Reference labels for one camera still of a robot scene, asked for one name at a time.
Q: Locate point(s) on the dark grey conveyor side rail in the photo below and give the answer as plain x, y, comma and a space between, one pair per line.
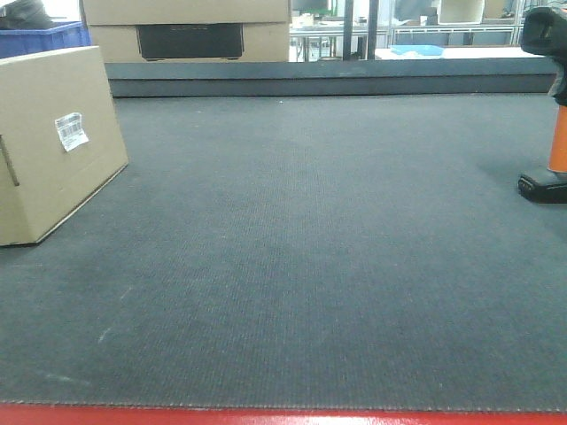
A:
332, 78

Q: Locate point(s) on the black orange barcode scanner gun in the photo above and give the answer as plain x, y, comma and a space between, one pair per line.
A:
544, 34

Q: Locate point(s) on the light blue flat tray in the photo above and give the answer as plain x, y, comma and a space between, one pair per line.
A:
417, 51

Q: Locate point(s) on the blue plastic crate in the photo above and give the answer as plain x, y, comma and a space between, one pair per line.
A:
18, 42

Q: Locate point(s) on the beige plastic bin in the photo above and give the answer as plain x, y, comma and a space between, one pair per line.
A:
460, 12

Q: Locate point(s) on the large cardboard box black panel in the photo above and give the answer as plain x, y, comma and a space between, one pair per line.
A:
189, 31

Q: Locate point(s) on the brown cardboard package box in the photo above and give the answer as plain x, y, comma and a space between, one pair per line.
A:
41, 184

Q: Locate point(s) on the white barcode shipping label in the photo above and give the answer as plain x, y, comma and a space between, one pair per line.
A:
70, 131

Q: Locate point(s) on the black bag in crate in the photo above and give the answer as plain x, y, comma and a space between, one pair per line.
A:
25, 14

